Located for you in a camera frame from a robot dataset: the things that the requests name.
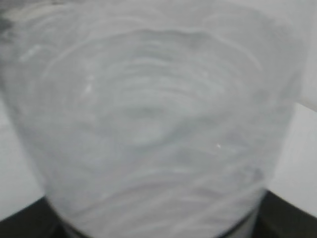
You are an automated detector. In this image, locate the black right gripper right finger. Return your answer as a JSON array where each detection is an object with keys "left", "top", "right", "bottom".
[{"left": 252, "top": 191, "right": 317, "bottom": 238}]

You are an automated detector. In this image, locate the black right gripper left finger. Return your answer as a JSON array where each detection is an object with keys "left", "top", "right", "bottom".
[{"left": 0, "top": 195, "right": 67, "bottom": 238}]

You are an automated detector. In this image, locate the clear plastic water bottle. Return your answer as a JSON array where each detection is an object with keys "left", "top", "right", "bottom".
[{"left": 0, "top": 0, "right": 317, "bottom": 238}]

